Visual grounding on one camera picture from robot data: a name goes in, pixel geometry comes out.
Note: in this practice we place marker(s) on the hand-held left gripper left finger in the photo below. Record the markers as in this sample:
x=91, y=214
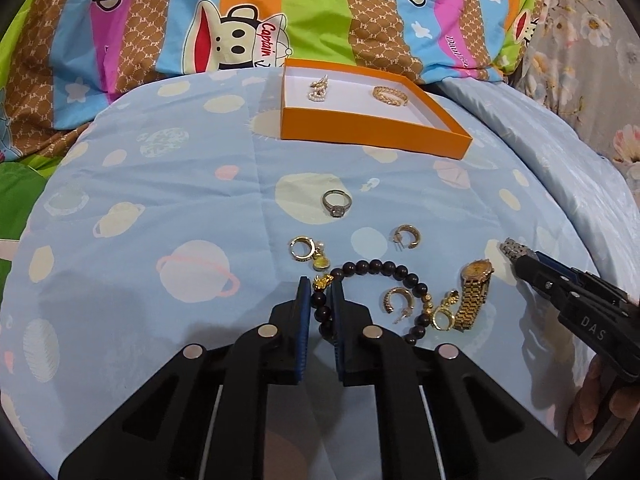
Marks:
x=301, y=330

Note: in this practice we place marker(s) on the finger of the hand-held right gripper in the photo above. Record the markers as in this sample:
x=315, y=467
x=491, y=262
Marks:
x=532, y=272
x=555, y=264

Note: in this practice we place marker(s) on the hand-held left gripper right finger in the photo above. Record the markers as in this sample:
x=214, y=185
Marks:
x=338, y=340

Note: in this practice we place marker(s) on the silver watch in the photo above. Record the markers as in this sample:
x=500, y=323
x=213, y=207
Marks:
x=511, y=249

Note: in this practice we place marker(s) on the gold watch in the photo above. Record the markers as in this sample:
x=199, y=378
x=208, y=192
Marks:
x=475, y=272

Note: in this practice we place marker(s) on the gold hoop earring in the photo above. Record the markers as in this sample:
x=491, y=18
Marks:
x=389, y=300
x=414, y=237

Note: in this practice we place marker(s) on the gold pearl drop earring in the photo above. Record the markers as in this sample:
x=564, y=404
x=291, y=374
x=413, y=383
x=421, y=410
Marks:
x=442, y=321
x=323, y=262

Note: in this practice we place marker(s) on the orange jewelry box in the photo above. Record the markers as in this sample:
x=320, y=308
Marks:
x=370, y=140

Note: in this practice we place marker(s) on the person's right hand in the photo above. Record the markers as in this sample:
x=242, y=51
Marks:
x=597, y=400

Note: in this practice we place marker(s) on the pale blue pillow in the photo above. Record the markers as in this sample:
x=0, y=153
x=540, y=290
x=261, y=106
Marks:
x=550, y=160

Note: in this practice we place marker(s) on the blue planet print blanket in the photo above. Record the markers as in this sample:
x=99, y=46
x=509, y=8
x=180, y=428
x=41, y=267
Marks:
x=150, y=240

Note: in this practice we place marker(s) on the grey floral cloth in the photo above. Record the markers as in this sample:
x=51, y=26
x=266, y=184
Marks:
x=575, y=35

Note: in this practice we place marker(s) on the colourful monkey print quilt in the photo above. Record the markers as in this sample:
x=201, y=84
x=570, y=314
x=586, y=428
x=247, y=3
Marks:
x=320, y=10

